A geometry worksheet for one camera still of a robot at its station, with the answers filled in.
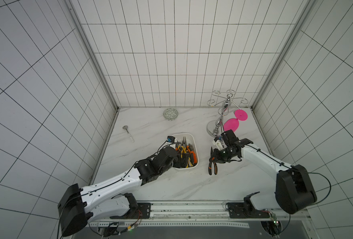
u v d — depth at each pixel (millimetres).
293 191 416
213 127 1045
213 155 828
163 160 539
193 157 859
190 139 957
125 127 1071
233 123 858
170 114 1138
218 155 760
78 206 392
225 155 727
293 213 423
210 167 830
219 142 807
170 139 659
